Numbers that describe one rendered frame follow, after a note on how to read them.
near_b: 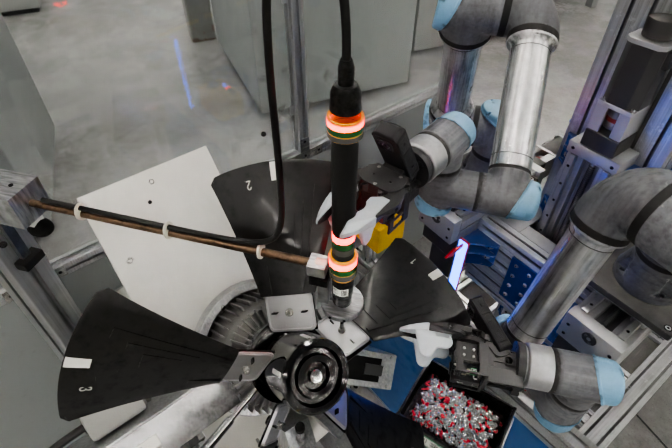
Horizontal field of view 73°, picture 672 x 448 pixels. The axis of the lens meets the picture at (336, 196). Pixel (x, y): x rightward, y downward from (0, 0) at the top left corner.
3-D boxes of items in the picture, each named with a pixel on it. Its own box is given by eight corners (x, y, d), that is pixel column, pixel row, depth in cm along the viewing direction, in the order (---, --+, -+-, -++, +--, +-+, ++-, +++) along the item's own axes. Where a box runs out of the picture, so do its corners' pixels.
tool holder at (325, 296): (304, 314, 75) (301, 276, 69) (316, 281, 80) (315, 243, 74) (357, 327, 73) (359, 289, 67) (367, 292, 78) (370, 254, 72)
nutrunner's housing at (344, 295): (328, 319, 77) (323, 64, 47) (334, 301, 80) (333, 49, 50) (350, 324, 76) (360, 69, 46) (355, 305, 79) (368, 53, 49)
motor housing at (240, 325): (233, 424, 93) (254, 449, 82) (181, 326, 90) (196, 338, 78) (321, 357, 104) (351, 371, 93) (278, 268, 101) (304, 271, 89)
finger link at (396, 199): (385, 228, 62) (412, 193, 68) (386, 220, 61) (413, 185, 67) (355, 216, 64) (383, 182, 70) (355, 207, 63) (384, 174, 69)
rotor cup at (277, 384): (230, 367, 78) (255, 388, 67) (285, 301, 84) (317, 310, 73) (285, 417, 82) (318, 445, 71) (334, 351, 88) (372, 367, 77)
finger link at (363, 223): (357, 268, 63) (388, 228, 69) (359, 238, 59) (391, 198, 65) (338, 259, 64) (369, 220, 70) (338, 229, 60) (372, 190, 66)
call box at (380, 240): (339, 226, 133) (339, 198, 126) (364, 210, 138) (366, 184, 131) (377, 258, 124) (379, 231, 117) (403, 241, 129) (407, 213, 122)
